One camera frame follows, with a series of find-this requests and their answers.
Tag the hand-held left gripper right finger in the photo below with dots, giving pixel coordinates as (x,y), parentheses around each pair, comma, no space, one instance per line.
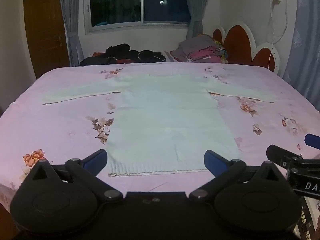
(214,161)

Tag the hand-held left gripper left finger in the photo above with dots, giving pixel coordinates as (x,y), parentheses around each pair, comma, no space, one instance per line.
(97,159)

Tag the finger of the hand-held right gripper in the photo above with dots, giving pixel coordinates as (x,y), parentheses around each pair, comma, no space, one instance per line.
(280,155)
(313,140)

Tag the white knit sweater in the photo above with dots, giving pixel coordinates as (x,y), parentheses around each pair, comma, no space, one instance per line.
(165,115)

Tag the pile of black clothes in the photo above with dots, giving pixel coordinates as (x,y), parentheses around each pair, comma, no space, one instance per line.
(117,52)

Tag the stack of folded clothes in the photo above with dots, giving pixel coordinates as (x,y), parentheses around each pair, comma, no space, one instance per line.
(200,48)

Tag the pink floral bedsheet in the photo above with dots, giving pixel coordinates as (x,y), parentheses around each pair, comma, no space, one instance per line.
(62,125)

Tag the blue patterned curtain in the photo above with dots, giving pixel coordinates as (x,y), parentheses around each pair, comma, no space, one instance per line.
(306,42)

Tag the red cloth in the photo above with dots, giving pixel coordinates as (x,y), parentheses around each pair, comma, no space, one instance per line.
(123,61)

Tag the striped pink cloth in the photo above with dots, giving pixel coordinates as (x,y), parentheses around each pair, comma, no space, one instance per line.
(170,57)

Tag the petal-shaped headboard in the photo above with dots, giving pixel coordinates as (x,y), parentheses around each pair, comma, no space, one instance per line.
(237,45)

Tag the wooden door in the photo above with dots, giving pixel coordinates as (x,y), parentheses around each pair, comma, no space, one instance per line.
(43,30)

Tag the grey-blue curtain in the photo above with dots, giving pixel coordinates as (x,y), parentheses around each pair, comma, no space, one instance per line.
(71,17)
(197,7)

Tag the window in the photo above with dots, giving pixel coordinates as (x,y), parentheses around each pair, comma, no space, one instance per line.
(140,2)

